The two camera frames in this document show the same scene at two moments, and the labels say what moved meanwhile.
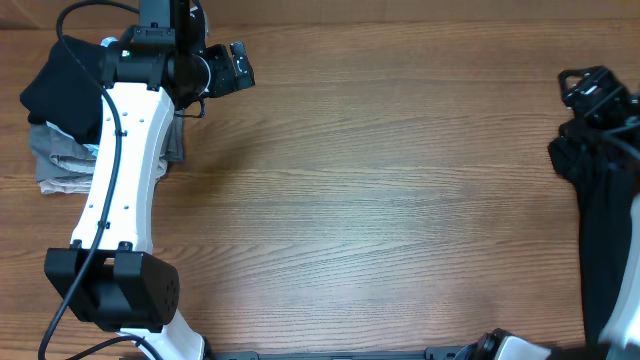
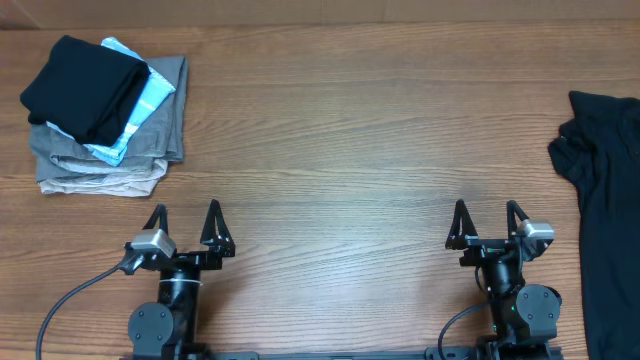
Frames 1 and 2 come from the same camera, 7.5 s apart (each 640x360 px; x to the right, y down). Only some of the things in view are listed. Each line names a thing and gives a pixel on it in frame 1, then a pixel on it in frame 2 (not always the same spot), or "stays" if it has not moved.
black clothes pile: [607, 181] stays
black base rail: [441, 353] stays
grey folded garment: [57, 155] stays
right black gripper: [611, 87] -> [459, 240]
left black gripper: [226, 81] -> [208, 258]
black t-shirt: [66, 94] stays
